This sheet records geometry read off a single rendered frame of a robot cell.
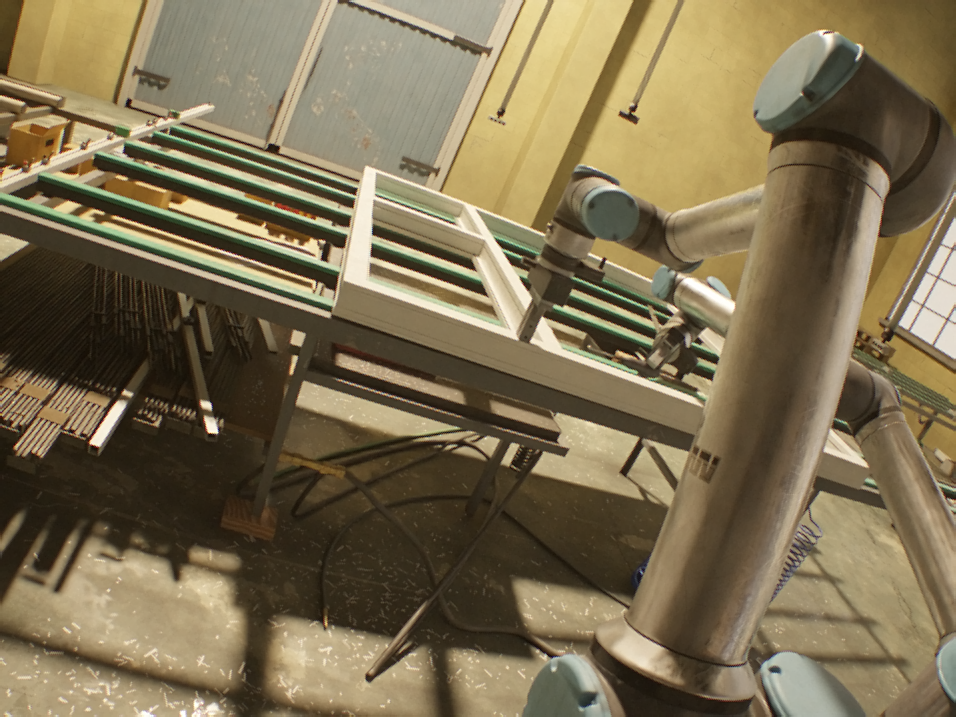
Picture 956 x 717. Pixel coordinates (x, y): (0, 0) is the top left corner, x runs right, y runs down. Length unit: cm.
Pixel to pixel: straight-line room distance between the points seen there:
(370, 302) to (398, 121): 650
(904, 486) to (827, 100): 86
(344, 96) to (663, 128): 393
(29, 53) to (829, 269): 815
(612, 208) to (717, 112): 782
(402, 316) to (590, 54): 664
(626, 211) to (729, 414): 62
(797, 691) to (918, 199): 47
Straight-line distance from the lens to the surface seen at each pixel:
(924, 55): 1115
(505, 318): 157
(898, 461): 132
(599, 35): 774
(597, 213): 107
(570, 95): 763
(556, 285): 120
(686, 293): 159
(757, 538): 51
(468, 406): 177
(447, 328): 124
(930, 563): 127
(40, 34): 824
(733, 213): 94
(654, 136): 848
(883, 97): 62
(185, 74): 792
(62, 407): 173
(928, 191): 68
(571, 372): 133
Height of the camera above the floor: 131
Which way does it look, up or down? 20 degrees down
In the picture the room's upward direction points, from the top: 24 degrees clockwise
